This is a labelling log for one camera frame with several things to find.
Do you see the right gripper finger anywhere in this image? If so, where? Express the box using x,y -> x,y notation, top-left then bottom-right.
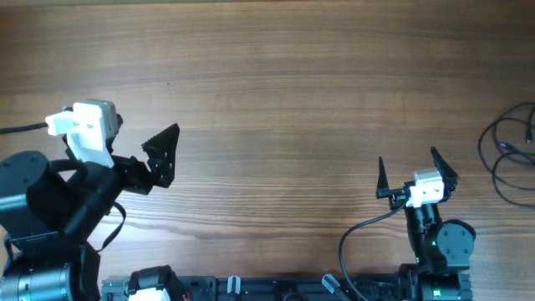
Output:
375,156 -> 392,199
431,146 -> 459,196

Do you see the thick black usb cable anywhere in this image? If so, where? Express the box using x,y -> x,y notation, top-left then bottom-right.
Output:
477,101 -> 535,209

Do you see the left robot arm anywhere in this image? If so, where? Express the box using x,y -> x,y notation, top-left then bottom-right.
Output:
1,124 -> 180,300

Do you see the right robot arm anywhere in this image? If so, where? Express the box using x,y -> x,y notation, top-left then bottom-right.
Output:
371,147 -> 476,301

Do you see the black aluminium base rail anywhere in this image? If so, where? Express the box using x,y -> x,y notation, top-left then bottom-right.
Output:
99,273 -> 473,301

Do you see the left camera black cable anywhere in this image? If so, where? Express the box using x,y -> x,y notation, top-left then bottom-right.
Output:
0,121 -> 49,135

